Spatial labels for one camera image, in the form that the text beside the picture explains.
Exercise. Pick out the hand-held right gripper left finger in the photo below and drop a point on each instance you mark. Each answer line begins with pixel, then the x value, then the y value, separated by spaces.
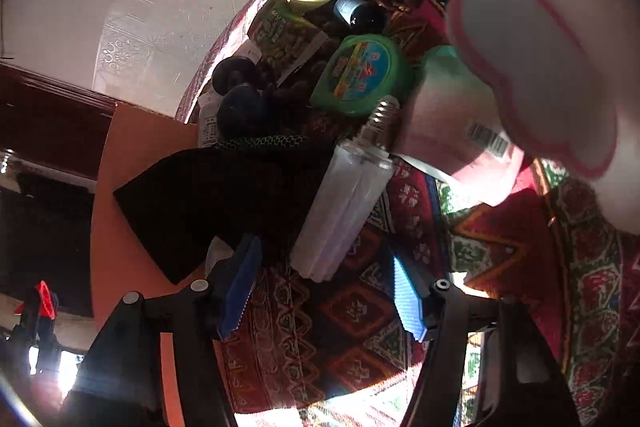
pixel 242 289

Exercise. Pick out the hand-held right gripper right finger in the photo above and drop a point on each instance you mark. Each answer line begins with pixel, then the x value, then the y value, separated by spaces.
pixel 407 302

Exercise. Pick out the white energy-saving light bulb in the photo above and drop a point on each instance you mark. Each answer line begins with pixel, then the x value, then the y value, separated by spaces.
pixel 340 197

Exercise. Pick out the orange cardboard box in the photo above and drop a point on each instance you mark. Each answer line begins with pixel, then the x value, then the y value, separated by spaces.
pixel 130 147

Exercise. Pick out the green tape measure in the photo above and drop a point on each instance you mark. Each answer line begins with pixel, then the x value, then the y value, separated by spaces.
pixel 360 72

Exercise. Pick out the white fluffy knit-cuffed plush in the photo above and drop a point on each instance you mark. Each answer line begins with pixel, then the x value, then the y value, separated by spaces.
pixel 540 72

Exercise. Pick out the red patterned blanket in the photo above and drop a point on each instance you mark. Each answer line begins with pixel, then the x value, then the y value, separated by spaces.
pixel 350 307

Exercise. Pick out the black cloth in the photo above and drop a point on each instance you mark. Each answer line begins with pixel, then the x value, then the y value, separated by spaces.
pixel 225 197

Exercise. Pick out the white labelled packet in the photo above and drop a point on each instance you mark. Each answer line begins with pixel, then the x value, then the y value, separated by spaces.
pixel 207 127

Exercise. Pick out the pink and white plastic bag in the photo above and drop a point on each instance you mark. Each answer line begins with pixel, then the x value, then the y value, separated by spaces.
pixel 440 127

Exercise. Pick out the red and black object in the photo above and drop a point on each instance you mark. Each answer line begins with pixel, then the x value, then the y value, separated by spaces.
pixel 44 299

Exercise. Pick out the green snack packet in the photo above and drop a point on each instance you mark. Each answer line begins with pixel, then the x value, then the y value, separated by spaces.
pixel 280 37

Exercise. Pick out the dark red wooden door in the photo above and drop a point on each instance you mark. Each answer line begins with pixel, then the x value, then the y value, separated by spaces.
pixel 50 117

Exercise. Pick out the dark bottle with blue cap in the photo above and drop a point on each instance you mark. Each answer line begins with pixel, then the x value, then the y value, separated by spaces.
pixel 362 17

